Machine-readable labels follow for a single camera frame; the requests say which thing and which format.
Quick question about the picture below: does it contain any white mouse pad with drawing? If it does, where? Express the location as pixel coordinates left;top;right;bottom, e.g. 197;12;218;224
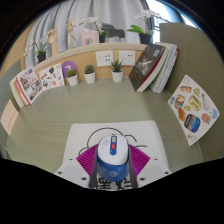
59;120;171;191

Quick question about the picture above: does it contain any grey curtain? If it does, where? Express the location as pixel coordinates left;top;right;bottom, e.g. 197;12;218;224
24;0;148;69

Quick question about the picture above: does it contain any colourful food sticker sheet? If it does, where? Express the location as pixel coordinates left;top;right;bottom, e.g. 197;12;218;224
167;73;221;147

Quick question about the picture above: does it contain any thick white book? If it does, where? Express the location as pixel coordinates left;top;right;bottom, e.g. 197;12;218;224
148;42;180;94

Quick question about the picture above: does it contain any small plant in white pot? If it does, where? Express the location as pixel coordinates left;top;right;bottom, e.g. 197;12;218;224
83;64;96;84
66;68;79;87
109;59;125;83

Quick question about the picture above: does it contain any green felt desk partition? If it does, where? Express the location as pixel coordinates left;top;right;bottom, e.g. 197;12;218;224
0;59;23;158
159;22;224;161

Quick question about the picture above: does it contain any red-spined photo cover book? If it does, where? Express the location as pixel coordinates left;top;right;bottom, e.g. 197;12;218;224
14;65;44;106

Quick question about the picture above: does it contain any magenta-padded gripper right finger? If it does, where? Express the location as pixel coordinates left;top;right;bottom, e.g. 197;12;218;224
127;143;173;189

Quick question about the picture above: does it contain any round purple number sign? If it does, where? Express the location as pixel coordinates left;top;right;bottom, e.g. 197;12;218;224
61;60;79;79

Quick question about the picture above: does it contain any wooden hand model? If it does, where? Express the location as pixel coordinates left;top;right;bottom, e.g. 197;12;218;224
45;28;60;56

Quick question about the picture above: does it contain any wooden desk back shelf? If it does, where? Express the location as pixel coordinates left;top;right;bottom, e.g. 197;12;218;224
24;41;149;81

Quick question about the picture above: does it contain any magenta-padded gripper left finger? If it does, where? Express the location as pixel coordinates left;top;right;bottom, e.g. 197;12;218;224
54;143;101;189

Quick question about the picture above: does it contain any white wall socket plate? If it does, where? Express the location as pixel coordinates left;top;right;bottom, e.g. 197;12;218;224
118;49;137;67
95;50;114;68

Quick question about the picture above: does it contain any dark-framed window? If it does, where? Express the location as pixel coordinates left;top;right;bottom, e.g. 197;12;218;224
145;0;198;44

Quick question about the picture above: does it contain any brown book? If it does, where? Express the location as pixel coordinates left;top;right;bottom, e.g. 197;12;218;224
12;77;29;107

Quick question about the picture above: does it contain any white orchid in black pot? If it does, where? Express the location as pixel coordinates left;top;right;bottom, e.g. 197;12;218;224
23;38;49;64
126;9;162;45
78;16;108;44

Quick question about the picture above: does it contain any black horse figure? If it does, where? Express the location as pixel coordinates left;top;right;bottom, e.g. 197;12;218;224
101;22;126;43

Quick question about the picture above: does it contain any pink horse figure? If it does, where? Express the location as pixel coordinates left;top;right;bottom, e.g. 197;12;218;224
77;27;100;47

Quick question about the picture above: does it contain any wooden artist mannequin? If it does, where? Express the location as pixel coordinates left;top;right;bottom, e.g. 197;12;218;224
65;17;77;51

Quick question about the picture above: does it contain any blue and white computer mouse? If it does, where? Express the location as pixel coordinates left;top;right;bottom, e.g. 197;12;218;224
95;133;130;183

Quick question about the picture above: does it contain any black cover book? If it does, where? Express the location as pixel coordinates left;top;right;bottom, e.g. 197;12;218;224
128;43;167;93

